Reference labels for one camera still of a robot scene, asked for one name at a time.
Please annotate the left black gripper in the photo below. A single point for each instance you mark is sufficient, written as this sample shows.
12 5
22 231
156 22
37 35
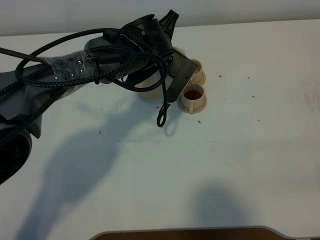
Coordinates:
157 34

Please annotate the beige ceramic teapot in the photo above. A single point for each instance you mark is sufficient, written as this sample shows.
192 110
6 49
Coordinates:
180 51

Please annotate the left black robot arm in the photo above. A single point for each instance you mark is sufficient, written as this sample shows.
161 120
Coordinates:
135 57

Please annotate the beige teapot saucer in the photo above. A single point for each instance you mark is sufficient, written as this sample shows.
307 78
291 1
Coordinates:
154 94

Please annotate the far beige teacup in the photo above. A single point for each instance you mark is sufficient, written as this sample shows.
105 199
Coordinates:
199 65

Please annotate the beige teacup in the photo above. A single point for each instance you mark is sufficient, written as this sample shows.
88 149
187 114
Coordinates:
199 65
193 99

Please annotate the far beige cup saucer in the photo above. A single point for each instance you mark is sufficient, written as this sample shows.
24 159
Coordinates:
198 78

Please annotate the beige cup saucer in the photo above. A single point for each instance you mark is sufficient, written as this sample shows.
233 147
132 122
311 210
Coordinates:
198 78
192 106

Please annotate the near beige teacup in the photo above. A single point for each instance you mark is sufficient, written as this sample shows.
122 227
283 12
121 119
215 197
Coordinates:
193 99

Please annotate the near beige cup saucer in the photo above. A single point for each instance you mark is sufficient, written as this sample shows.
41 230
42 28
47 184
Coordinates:
192 106

